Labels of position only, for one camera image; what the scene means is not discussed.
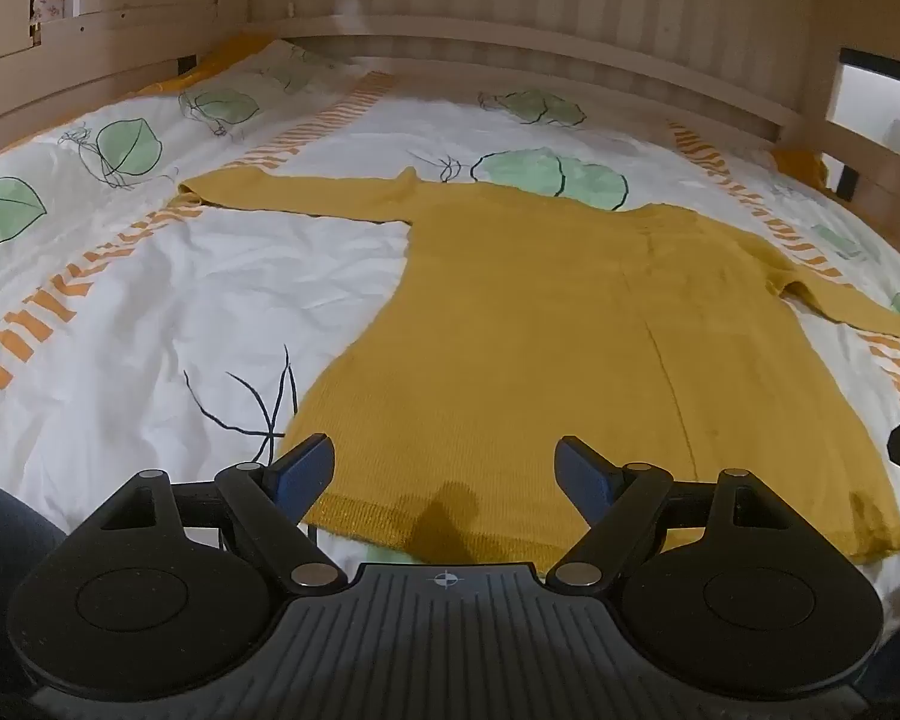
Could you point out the light wooden bed frame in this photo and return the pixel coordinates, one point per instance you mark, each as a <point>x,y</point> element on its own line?
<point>570,52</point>

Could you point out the white leaf-print bed cover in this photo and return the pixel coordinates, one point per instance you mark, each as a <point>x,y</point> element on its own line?
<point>157,300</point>

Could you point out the mustard yellow knit sweater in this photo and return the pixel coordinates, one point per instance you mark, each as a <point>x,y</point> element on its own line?
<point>532,315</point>

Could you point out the black metal frame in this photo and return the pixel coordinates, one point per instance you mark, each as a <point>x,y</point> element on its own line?
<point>881,66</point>

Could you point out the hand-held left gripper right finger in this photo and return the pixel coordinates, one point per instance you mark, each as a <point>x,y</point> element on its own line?
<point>579,469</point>

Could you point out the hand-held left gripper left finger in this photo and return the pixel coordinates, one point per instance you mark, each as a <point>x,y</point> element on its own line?
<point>309,465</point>

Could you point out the pink floral box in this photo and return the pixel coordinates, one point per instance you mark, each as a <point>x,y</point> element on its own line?
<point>49,4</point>

